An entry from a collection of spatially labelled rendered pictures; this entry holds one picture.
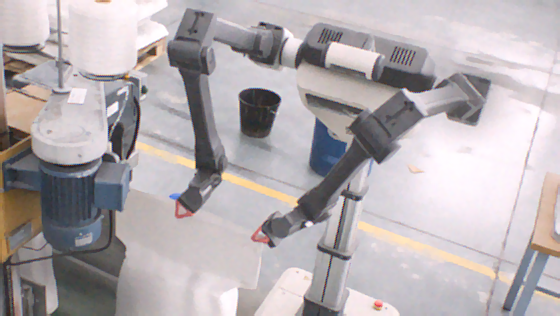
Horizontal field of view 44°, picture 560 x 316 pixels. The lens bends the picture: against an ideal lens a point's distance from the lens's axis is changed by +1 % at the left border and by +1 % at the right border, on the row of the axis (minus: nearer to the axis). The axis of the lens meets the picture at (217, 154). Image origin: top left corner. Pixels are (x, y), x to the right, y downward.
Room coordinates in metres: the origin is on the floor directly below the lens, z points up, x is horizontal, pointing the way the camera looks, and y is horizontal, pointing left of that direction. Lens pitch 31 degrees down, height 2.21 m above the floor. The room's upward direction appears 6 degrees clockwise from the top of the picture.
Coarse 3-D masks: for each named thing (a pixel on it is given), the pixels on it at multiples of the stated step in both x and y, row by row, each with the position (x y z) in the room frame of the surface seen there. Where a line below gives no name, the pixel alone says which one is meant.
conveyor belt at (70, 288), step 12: (60, 276) 2.03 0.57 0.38; (72, 276) 2.04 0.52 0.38; (60, 288) 1.97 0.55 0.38; (72, 288) 1.97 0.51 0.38; (84, 288) 1.98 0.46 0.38; (96, 288) 1.99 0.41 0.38; (60, 300) 1.90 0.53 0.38; (72, 300) 1.91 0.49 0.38; (84, 300) 1.91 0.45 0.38; (96, 300) 1.92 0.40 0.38; (108, 300) 1.93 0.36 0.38; (60, 312) 1.84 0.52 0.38; (72, 312) 1.85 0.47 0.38; (84, 312) 1.85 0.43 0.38; (96, 312) 1.86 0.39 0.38; (108, 312) 1.86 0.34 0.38
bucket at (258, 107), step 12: (240, 96) 4.16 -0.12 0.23; (252, 96) 4.25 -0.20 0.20; (264, 96) 4.25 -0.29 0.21; (276, 96) 4.20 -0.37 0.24; (240, 108) 4.07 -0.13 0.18; (252, 108) 3.99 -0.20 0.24; (264, 108) 3.98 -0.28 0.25; (276, 108) 4.04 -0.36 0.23; (240, 120) 4.09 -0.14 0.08; (252, 120) 4.00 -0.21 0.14; (264, 120) 4.00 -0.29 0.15; (252, 132) 4.01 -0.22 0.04; (264, 132) 4.03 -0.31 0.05
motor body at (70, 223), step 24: (48, 168) 1.35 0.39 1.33; (72, 168) 1.36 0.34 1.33; (96, 168) 1.38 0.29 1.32; (48, 192) 1.34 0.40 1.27; (72, 192) 1.34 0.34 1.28; (48, 216) 1.35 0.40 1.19; (72, 216) 1.34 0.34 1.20; (96, 216) 1.40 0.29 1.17; (48, 240) 1.35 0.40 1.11; (72, 240) 1.33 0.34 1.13
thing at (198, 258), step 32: (128, 192) 1.72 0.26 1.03; (128, 224) 1.72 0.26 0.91; (160, 224) 1.66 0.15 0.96; (192, 224) 1.61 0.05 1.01; (224, 224) 1.59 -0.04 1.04; (128, 256) 1.67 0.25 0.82; (160, 256) 1.65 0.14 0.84; (192, 256) 1.61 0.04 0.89; (224, 256) 1.58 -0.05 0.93; (256, 256) 1.55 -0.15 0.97; (128, 288) 1.63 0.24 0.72; (160, 288) 1.58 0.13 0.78; (192, 288) 1.55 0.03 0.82; (224, 288) 1.55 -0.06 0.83; (256, 288) 1.54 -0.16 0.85
